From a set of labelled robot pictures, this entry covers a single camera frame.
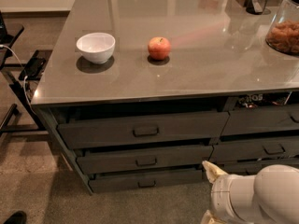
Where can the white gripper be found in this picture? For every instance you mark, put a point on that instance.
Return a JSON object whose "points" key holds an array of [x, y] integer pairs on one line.
{"points": [[220, 194]]}

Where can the grey drawer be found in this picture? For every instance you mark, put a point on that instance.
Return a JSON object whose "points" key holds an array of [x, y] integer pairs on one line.
{"points": [[262, 120], [253, 167], [137, 159], [255, 149], [142, 129], [145, 180]]}

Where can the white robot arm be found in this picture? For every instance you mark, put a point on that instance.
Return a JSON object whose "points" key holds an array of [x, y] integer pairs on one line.
{"points": [[268, 197]]}

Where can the red apple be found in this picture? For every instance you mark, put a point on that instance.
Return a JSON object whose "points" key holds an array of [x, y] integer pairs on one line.
{"points": [[159, 48]]}

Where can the glass jar with snacks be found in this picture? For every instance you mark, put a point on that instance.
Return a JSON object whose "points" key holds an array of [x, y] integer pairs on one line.
{"points": [[283, 34]]}

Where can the white ceramic bowl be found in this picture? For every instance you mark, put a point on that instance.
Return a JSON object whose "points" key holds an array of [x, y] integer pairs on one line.
{"points": [[96, 47]]}

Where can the black shoe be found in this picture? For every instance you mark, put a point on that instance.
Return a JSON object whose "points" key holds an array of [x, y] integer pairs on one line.
{"points": [[18, 217]]}

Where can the black phone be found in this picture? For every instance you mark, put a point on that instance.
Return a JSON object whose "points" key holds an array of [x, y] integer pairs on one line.
{"points": [[33, 69]]}

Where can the black side stand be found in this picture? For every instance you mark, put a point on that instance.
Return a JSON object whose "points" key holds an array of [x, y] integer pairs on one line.
{"points": [[10, 68]]}

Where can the grey cabinet frame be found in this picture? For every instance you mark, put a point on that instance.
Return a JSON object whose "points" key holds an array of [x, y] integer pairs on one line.
{"points": [[56, 114]]}

